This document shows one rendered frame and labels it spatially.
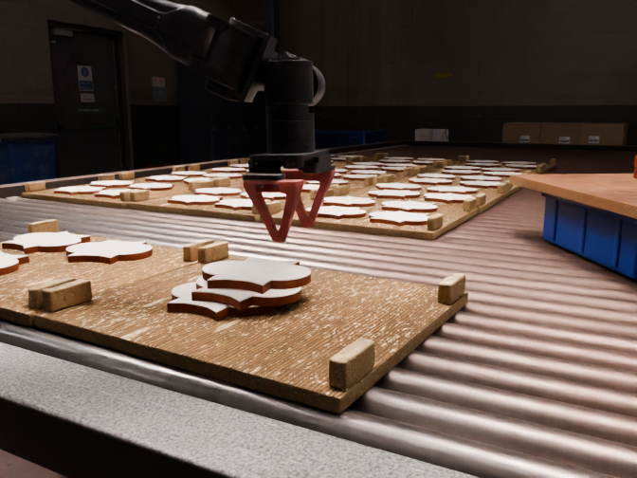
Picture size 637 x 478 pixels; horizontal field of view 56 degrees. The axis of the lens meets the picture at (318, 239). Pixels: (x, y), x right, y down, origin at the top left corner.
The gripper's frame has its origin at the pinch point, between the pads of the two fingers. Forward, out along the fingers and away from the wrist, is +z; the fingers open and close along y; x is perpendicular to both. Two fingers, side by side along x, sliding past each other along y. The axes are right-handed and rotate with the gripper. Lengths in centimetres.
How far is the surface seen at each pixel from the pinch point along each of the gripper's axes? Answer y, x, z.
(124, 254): 9.9, 32.7, 7.4
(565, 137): 622, -65, 16
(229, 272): -2.8, 7.6, 5.5
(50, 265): 4.1, 42.0, 8.2
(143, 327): -14.7, 12.2, 8.9
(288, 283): -3.3, -0.4, 6.1
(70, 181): 93, 115, 6
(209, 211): 58, 45, 8
